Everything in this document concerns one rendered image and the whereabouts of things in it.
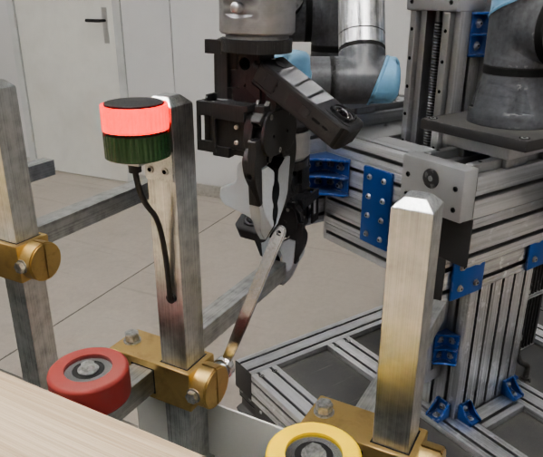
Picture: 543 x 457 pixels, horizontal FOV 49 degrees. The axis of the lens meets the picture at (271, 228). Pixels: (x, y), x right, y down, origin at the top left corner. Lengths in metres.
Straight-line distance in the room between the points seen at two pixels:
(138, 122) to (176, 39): 3.32
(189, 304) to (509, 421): 1.25
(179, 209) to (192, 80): 3.23
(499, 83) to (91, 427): 0.85
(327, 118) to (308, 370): 1.33
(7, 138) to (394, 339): 0.49
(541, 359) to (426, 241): 1.58
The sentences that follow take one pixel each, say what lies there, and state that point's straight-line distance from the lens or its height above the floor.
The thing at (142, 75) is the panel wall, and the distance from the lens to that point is 4.03.
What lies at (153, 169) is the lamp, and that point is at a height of 1.10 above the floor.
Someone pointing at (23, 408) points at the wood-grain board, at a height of 0.90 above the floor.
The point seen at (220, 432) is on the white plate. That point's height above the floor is 0.76.
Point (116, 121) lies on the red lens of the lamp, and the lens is 0.54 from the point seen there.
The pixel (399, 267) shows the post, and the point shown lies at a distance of 0.51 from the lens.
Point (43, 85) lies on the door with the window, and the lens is 4.63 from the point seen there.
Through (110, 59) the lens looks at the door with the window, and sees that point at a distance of 4.19.
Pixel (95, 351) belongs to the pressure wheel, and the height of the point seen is 0.91.
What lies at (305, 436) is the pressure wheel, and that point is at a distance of 0.55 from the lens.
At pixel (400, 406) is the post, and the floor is 0.91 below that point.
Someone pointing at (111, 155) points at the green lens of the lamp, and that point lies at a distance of 0.55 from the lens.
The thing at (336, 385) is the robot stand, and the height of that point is 0.21.
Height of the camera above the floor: 1.26
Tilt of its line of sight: 22 degrees down
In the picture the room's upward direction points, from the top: straight up
